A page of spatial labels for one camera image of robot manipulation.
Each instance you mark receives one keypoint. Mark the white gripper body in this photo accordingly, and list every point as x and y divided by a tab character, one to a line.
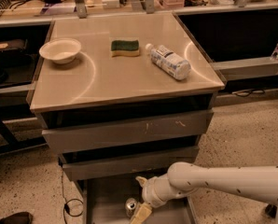
150	191

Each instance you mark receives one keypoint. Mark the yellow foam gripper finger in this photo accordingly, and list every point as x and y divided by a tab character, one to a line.
141	180
142	212

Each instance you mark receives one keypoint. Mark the silver 7up soda can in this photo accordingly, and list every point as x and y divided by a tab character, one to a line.
130	206

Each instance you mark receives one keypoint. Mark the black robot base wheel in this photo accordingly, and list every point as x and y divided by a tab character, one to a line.
271	210

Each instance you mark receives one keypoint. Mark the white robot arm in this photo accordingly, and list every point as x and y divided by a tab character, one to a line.
259	183

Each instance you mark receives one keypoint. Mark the grey middle drawer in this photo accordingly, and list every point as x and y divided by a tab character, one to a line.
129	164

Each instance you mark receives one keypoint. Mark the grey open bottom drawer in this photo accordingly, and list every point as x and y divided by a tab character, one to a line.
105	198

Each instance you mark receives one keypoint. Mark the grey top drawer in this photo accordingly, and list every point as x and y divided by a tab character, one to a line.
127	132

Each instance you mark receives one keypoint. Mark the grey drawer cabinet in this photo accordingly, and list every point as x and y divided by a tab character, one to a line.
96	87

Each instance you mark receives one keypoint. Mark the clear plastic water bottle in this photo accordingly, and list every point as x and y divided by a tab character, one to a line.
170	62

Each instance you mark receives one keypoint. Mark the dark shoe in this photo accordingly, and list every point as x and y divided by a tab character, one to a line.
18	218

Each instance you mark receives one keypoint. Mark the green and yellow sponge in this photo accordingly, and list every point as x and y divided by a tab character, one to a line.
125	48

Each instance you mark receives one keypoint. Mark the white paper bowl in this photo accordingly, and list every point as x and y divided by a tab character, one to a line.
60	51

